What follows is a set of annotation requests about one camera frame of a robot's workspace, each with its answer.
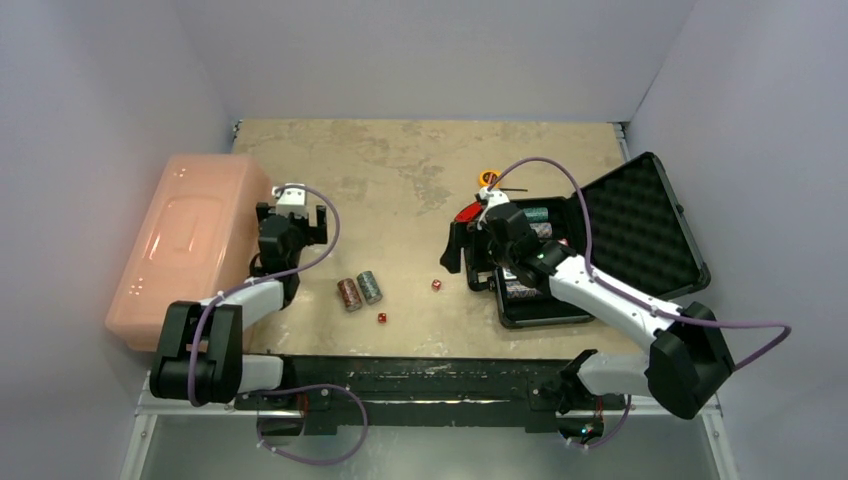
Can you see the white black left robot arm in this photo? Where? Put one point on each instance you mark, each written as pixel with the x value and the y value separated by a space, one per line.
pixel 200 356

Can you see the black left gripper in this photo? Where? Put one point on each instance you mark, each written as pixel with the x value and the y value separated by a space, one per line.
pixel 312 235

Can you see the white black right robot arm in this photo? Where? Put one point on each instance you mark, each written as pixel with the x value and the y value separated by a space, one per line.
pixel 684 357

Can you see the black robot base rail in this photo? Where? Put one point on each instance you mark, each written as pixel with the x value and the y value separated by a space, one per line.
pixel 414 392

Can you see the red black utility knife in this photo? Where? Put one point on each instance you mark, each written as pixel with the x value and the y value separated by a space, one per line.
pixel 470 213

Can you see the orange blue chip stack right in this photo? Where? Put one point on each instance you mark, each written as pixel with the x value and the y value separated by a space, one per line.
pixel 543 230

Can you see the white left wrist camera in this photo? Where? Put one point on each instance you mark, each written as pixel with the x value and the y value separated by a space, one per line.
pixel 290 201

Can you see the pink translucent plastic storage box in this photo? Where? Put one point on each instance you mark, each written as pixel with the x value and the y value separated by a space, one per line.
pixel 198 238

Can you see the grey blue poker chip stack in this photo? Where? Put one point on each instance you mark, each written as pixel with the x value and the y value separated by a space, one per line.
pixel 369 287

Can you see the red brown poker chip stack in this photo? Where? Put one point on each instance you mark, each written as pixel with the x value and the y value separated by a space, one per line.
pixel 349 294

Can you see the green chip stack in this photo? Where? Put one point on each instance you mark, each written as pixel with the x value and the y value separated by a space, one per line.
pixel 536 214

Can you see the orange purple chip stack front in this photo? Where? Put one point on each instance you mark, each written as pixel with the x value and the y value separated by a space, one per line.
pixel 514 290

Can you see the yellow tape measure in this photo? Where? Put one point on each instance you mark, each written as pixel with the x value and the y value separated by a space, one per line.
pixel 490 180

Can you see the black poker set case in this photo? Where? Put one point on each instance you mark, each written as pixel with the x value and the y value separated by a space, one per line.
pixel 636 231

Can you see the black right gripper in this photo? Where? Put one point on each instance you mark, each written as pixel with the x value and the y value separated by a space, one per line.
pixel 477 229

